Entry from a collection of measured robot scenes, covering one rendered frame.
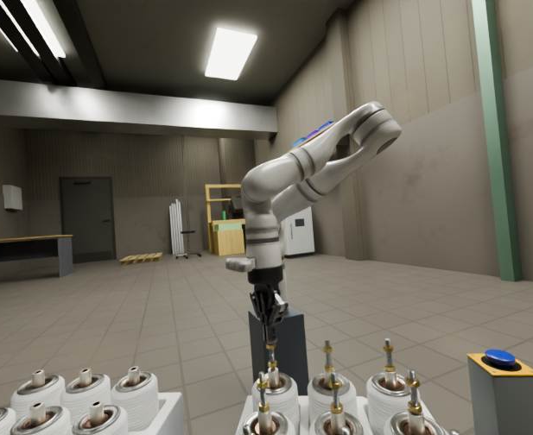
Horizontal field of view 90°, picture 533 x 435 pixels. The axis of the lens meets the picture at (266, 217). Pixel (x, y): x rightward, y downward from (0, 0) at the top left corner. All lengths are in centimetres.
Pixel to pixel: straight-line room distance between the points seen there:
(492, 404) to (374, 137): 53
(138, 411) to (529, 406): 72
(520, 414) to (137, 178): 796
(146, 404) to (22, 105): 589
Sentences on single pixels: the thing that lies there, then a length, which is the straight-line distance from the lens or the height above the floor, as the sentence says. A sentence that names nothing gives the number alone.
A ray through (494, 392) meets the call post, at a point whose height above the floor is 29.
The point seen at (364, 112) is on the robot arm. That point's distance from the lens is 68.
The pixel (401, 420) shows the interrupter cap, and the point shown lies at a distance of 58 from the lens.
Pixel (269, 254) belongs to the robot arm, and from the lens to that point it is 54.
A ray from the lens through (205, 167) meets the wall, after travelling 825.
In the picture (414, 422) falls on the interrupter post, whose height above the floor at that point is 27.
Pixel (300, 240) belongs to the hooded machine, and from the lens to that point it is 456.
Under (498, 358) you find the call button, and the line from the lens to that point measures 64.
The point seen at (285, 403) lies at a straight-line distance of 63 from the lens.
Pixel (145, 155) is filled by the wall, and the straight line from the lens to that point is 823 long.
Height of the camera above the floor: 58
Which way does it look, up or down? 2 degrees up
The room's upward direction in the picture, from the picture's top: 4 degrees counter-clockwise
